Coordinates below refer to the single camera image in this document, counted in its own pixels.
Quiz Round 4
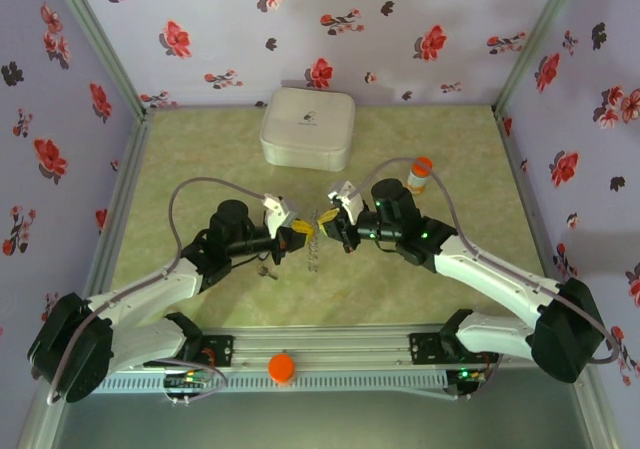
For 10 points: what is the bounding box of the pill bottle with orange cap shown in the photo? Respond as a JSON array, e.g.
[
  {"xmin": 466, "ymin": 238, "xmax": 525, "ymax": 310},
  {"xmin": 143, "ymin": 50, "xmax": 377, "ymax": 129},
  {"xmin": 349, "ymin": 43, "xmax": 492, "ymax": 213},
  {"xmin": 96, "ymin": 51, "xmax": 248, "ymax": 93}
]
[{"xmin": 405, "ymin": 156, "xmax": 434, "ymax": 196}]

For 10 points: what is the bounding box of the white square zip case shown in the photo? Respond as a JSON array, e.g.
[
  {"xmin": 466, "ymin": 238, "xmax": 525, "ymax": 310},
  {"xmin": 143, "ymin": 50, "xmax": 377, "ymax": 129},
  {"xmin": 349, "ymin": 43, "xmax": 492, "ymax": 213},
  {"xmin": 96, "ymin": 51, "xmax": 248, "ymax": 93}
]
[{"xmin": 258, "ymin": 87, "xmax": 358, "ymax": 173}]

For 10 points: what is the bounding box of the thin grey base wire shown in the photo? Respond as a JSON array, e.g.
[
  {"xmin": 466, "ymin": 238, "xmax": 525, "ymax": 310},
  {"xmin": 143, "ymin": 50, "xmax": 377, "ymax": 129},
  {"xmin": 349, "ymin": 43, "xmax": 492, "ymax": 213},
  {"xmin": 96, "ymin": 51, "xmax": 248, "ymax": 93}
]
[
  {"xmin": 163, "ymin": 361, "xmax": 231, "ymax": 406},
  {"xmin": 447, "ymin": 356, "xmax": 504, "ymax": 401}
]

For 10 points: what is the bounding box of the aluminium frame post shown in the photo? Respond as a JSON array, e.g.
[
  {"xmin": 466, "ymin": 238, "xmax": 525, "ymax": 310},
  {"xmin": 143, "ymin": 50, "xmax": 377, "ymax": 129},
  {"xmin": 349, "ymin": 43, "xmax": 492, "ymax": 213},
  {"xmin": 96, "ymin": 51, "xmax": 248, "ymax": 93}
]
[
  {"xmin": 14, "ymin": 388, "xmax": 66, "ymax": 449},
  {"xmin": 492, "ymin": 0, "xmax": 586, "ymax": 120},
  {"xmin": 562, "ymin": 363, "xmax": 621, "ymax": 449},
  {"xmin": 47, "ymin": 0, "xmax": 154, "ymax": 120}
]

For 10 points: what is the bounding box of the small circuit board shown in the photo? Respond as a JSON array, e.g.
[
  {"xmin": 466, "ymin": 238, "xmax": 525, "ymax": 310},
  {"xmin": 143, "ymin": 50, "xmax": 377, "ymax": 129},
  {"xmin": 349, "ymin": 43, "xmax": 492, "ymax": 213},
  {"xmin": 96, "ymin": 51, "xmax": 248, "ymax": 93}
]
[
  {"xmin": 449, "ymin": 366, "xmax": 489, "ymax": 385},
  {"xmin": 164, "ymin": 372, "xmax": 211, "ymax": 390}
]

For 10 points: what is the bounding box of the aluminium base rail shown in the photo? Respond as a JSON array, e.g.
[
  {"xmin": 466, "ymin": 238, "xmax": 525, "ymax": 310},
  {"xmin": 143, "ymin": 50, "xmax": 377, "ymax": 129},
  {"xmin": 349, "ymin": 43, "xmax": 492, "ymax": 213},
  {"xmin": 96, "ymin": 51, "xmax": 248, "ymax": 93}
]
[{"xmin": 82, "ymin": 321, "xmax": 596, "ymax": 373}]

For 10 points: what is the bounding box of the clear plastic test tube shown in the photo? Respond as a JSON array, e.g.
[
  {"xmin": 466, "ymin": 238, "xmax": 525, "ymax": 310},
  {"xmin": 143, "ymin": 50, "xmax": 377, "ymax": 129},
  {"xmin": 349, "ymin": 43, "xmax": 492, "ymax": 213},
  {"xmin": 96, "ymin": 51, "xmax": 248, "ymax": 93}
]
[{"xmin": 305, "ymin": 208, "xmax": 324, "ymax": 274}]

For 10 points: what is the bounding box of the orange round button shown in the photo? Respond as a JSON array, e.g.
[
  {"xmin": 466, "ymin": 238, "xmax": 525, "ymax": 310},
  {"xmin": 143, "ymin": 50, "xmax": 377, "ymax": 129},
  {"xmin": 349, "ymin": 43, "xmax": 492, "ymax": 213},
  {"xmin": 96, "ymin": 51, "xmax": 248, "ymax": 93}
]
[{"xmin": 267, "ymin": 353, "xmax": 297, "ymax": 384}]

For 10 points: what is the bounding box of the grey perforated cable duct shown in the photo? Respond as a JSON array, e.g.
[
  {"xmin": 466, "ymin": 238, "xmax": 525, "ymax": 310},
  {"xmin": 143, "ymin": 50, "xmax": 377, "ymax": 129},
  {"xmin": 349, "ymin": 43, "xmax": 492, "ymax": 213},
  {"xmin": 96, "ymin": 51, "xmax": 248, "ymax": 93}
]
[{"xmin": 102, "ymin": 371, "xmax": 449, "ymax": 395}]

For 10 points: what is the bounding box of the aluminium side rail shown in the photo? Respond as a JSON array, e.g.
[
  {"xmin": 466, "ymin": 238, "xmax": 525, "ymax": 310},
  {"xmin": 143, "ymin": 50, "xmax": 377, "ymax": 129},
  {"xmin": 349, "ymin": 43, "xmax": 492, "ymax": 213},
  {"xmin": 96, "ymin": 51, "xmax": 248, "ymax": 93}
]
[
  {"xmin": 79, "ymin": 108, "xmax": 156, "ymax": 330},
  {"xmin": 492, "ymin": 108, "xmax": 584, "ymax": 328}
]

